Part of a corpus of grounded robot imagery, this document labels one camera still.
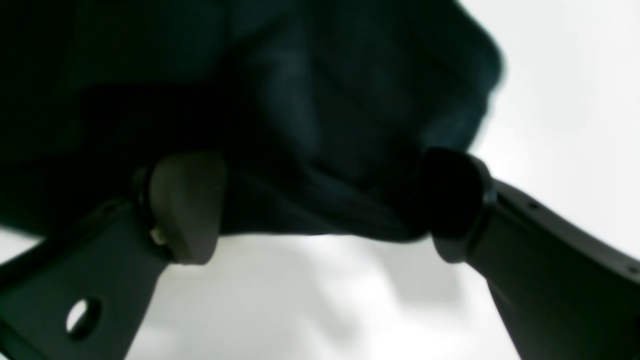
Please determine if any black T-shirt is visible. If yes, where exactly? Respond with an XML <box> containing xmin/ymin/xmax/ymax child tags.
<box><xmin>0</xmin><ymin>0</ymin><xmax>502</xmax><ymax>242</ymax></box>

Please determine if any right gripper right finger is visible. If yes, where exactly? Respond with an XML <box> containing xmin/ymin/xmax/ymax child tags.
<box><xmin>420</xmin><ymin>148</ymin><xmax>640</xmax><ymax>360</ymax></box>

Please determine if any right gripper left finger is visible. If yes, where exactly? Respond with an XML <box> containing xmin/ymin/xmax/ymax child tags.
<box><xmin>0</xmin><ymin>151</ymin><xmax>227</xmax><ymax>360</ymax></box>

